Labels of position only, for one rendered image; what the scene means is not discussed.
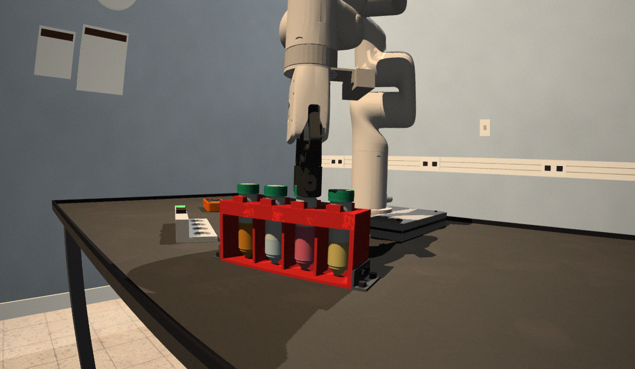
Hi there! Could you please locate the orange digital multimeter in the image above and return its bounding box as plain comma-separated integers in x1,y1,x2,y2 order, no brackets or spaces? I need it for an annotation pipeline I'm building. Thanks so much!
203,198,222,212

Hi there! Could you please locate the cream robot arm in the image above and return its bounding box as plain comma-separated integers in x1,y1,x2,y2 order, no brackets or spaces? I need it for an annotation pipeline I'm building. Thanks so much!
279,0,416,214

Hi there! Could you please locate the red tube rack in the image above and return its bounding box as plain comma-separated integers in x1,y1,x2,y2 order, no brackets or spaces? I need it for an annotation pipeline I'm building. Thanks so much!
220,195,371,289

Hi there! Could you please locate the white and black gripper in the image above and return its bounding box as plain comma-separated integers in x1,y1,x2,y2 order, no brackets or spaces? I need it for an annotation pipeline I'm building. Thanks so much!
284,64,337,197

